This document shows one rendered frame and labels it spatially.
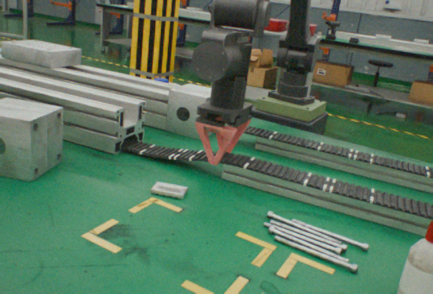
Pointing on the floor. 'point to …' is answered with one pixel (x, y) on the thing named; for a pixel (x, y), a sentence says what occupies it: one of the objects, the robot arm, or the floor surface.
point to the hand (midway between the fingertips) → (219, 155)
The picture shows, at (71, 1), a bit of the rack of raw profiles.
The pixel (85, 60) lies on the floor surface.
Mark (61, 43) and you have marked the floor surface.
